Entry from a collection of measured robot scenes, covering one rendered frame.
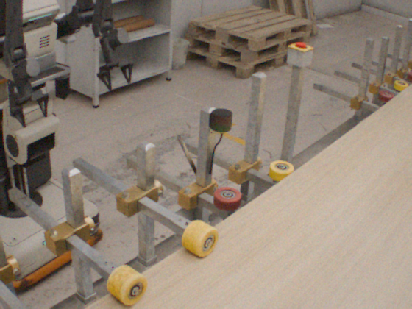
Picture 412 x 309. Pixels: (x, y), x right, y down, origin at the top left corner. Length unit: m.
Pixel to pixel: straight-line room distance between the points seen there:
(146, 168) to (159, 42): 3.49
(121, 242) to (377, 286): 1.75
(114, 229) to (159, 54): 2.35
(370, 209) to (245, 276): 0.51
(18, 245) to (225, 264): 1.28
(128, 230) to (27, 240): 0.72
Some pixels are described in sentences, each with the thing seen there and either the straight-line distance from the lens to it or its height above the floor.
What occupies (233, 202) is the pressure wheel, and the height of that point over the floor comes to 0.90.
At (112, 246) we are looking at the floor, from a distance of 2.76.
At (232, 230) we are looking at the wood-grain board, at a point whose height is 0.90.
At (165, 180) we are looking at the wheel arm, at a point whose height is 0.85.
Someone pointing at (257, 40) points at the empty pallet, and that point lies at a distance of 4.82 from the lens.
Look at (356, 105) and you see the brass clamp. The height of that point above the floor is 0.81.
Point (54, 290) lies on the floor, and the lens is 2.52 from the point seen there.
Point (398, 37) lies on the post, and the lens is 3.03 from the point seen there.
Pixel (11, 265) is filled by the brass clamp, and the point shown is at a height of 0.97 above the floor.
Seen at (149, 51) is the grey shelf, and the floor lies 0.22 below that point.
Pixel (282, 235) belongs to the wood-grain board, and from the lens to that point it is 1.41.
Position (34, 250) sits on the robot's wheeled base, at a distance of 2.39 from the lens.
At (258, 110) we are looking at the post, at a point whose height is 1.05.
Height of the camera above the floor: 1.75
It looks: 29 degrees down
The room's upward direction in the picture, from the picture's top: 4 degrees clockwise
